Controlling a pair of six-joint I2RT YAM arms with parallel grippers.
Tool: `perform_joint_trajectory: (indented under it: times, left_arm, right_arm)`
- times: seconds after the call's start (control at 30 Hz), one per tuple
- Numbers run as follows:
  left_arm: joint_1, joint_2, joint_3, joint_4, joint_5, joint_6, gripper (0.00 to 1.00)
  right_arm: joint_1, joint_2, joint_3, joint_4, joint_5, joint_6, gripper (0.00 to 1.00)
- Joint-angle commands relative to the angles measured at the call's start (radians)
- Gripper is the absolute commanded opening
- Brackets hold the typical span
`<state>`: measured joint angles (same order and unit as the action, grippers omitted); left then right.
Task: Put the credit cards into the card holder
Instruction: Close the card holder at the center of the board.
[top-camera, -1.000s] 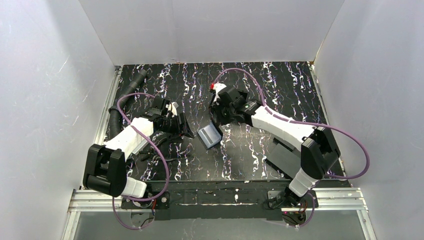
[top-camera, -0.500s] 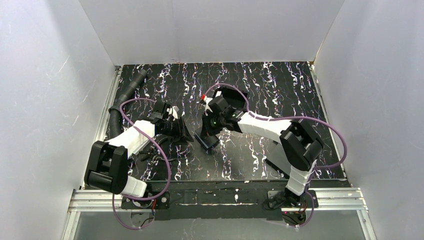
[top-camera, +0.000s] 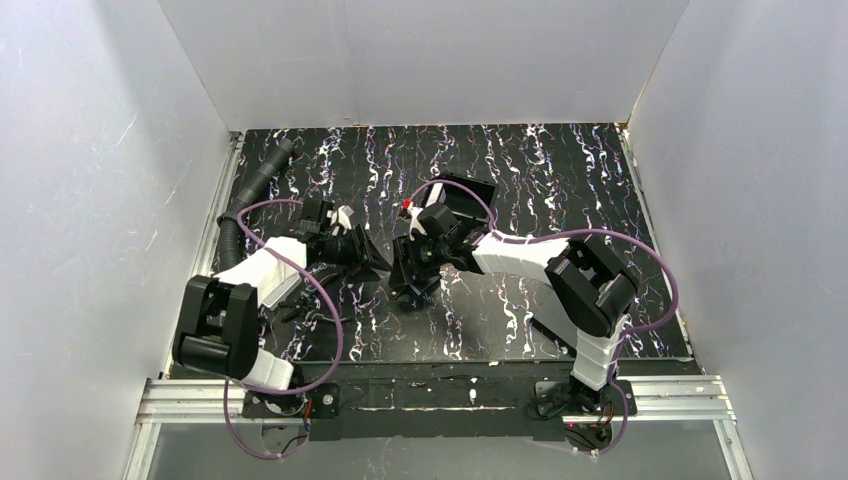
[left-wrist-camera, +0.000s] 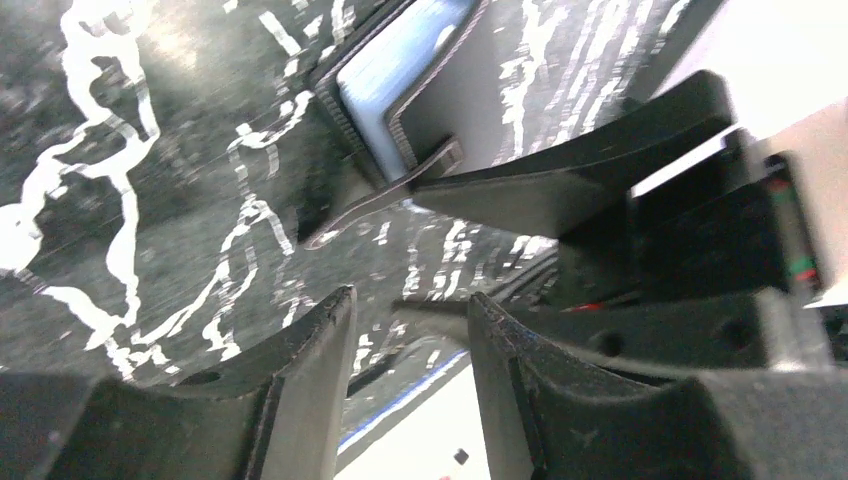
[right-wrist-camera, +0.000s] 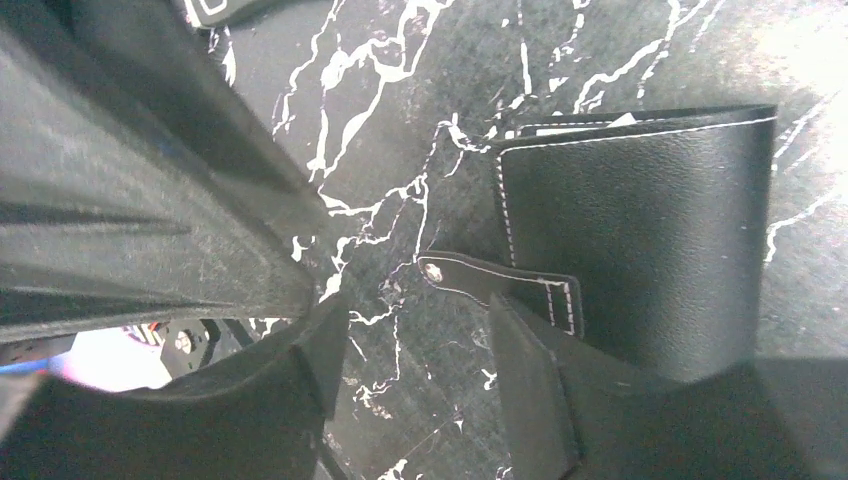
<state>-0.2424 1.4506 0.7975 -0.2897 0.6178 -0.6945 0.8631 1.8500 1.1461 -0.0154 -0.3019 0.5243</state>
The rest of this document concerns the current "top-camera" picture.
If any black plastic tray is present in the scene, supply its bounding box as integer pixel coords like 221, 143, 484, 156
413, 172, 498, 226

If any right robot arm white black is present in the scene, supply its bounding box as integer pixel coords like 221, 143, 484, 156
388, 203, 638, 411

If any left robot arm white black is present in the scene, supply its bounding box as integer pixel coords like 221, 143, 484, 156
171, 200, 391, 395

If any grey flat card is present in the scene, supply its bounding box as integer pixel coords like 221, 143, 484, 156
257, 272, 302, 309

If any black pliers tool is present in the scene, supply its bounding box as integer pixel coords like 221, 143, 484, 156
271, 264, 356, 325

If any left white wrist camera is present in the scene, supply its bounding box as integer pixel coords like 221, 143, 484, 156
329, 205, 354, 236

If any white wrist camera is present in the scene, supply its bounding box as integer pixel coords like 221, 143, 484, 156
399, 199, 427, 241
329, 205, 354, 236

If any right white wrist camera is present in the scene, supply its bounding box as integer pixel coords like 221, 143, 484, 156
399, 199, 427, 241

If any black corrugated hose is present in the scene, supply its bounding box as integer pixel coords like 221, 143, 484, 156
216, 138, 297, 273

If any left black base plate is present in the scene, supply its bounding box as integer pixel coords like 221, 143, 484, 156
242, 383, 341, 419

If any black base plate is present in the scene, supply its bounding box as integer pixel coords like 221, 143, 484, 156
242, 383, 341, 419
528, 379, 638, 422

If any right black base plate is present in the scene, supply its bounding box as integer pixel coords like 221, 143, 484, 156
528, 379, 638, 422

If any aluminium frame rail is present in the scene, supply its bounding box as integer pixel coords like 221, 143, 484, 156
124, 374, 752, 479

